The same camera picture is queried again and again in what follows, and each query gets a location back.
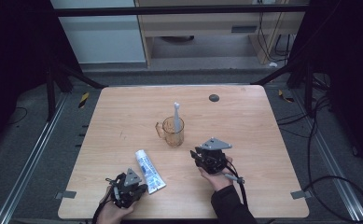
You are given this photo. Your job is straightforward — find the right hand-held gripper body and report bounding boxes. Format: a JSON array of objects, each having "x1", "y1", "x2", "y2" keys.
[{"x1": 197, "y1": 137, "x2": 233, "y2": 175}]

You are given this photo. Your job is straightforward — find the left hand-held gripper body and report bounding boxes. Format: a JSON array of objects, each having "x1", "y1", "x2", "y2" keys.
[{"x1": 105, "y1": 167, "x2": 144, "y2": 209}]

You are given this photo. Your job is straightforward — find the white blue toothpaste tube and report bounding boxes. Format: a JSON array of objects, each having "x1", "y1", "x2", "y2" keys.
[{"x1": 134, "y1": 149, "x2": 167, "y2": 195}]

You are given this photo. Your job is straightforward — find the amber transparent cup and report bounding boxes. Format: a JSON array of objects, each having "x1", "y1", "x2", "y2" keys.
[{"x1": 155, "y1": 116, "x2": 186, "y2": 147}]

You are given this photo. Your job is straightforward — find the white electric toothbrush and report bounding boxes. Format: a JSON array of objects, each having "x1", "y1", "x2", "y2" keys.
[{"x1": 173, "y1": 102, "x2": 182, "y2": 133}]

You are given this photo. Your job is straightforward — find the person's right hand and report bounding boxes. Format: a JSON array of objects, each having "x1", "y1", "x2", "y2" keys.
[{"x1": 197, "y1": 155, "x2": 235, "y2": 192}]

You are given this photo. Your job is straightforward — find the person's left hand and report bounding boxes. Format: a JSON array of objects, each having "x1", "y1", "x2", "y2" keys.
[{"x1": 96, "y1": 186, "x2": 137, "y2": 224}]

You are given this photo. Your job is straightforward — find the yellow black tape strip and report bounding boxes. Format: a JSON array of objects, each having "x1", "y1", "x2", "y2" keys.
[
  {"x1": 277, "y1": 89, "x2": 296, "y2": 104},
  {"x1": 77, "y1": 91, "x2": 91, "y2": 109}
]

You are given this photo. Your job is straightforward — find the black stand leg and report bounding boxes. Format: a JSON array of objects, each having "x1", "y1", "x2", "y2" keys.
[
  {"x1": 252, "y1": 60, "x2": 315, "y2": 118},
  {"x1": 44, "y1": 58, "x2": 107, "y2": 123}
]

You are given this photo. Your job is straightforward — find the grey oval object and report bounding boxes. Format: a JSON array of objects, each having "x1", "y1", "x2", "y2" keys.
[{"x1": 160, "y1": 35, "x2": 196, "y2": 44}]

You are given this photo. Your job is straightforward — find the light wooden desk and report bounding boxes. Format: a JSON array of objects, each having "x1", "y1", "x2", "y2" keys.
[{"x1": 134, "y1": 0, "x2": 309, "y2": 68}]

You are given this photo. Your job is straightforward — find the white cabinet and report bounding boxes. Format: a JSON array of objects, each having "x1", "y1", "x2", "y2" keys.
[{"x1": 49, "y1": 0, "x2": 147, "y2": 65}]

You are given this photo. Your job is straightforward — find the black curtain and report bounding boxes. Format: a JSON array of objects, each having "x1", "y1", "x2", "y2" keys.
[
  {"x1": 0, "y1": 0, "x2": 83, "y2": 157},
  {"x1": 289, "y1": 0, "x2": 363, "y2": 174}
]

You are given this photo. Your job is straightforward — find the grey cable plug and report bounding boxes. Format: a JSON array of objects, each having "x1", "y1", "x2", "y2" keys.
[{"x1": 223, "y1": 173, "x2": 245, "y2": 185}]

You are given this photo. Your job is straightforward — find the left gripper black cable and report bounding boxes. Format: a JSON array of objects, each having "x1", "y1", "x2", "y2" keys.
[{"x1": 91, "y1": 199, "x2": 109, "y2": 224}]

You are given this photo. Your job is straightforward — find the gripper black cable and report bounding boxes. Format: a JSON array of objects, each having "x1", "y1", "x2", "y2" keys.
[
  {"x1": 220, "y1": 162, "x2": 249, "y2": 209},
  {"x1": 91, "y1": 199, "x2": 109, "y2": 224}
]

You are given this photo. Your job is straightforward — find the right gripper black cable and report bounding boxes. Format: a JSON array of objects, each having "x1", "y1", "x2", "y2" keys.
[{"x1": 220, "y1": 162, "x2": 249, "y2": 209}]

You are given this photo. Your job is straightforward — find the grey metal table bracket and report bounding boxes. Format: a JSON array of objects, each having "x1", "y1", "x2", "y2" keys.
[
  {"x1": 55, "y1": 189, "x2": 77, "y2": 201},
  {"x1": 290, "y1": 189, "x2": 313, "y2": 201}
]

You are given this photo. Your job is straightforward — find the black floor cables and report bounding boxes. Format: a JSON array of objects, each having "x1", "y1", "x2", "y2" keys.
[{"x1": 276, "y1": 73, "x2": 363, "y2": 224}]

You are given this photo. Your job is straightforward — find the aluminium floor rail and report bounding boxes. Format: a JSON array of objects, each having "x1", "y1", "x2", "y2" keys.
[
  {"x1": 0, "y1": 92, "x2": 70, "y2": 224},
  {"x1": 290, "y1": 89, "x2": 363, "y2": 224}
]

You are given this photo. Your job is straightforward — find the bundle of black hanging cables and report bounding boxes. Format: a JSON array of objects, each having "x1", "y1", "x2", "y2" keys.
[{"x1": 256, "y1": 11, "x2": 296, "y2": 63}]

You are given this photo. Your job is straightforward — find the thin black floor cable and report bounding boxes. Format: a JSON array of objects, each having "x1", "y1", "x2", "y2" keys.
[{"x1": 7, "y1": 106, "x2": 29, "y2": 126}]

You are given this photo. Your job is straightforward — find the black horizontal frame bar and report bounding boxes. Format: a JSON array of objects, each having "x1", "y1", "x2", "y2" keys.
[{"x1": 52, "y1": 4, "x2": 310, "y2": 18}]

